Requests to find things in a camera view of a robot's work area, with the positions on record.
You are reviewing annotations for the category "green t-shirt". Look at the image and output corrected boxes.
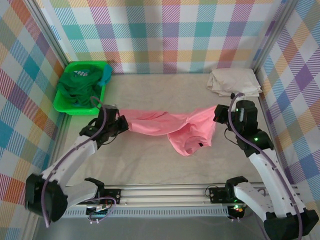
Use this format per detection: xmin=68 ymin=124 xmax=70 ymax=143
xmin=57 ymin=67 xmax=105 ymax=108

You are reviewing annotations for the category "pink t-shirt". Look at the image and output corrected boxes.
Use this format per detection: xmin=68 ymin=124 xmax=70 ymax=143
xmin=119 ymin=104 xmax=218 ymax=158

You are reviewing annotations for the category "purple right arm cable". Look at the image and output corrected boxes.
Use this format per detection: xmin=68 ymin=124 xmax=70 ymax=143
xmin=228 ymin=92 xmax=305 ymax=238

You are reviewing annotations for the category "teal t-shirt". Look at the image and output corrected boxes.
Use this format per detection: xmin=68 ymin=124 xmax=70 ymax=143
xmin=97 ymin=64 xmax=113 ymax=87

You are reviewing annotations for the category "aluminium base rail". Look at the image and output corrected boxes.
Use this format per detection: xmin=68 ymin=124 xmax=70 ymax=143
xmin=67 ymin=183 xmax=301 ymax=208

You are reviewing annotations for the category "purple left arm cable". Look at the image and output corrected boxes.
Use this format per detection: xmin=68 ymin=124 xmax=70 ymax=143
xmin=41 ymin=96 xmax=108 ymax=228

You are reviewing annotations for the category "aluminium frame post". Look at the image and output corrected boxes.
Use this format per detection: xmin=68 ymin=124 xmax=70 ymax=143
xmin=251 ymin=0 xmax=298 ymax=72
xmin=26 ymin=0 xmax=70 ymax=66

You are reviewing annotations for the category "green plastic basket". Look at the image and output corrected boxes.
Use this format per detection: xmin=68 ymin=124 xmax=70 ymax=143
xmin=53 ymin=61 xmax=113 ymax=116

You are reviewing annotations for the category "folded cream t-shirt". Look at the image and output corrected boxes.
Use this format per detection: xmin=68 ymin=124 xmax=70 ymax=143
xmin=206 ymin=67 xmax=263 ymax=98

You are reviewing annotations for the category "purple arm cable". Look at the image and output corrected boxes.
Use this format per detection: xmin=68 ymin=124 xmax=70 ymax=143
xmin=228 ymin=92 xmax=305 ymax=238
xmin=41 ymin=96 xmax=108 ymax=228

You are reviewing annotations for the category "slotted grey cable duct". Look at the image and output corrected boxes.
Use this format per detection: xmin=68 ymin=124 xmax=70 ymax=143
xmin=62 ymin=209 xmax=230 ymax=218

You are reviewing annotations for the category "aluminium side frame rail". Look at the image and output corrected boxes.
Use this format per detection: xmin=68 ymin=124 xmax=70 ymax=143
xmin=24 ymin=113 xmax=72 ymax=240
xmin=254 ymin=69 xmax=301 ymax=193

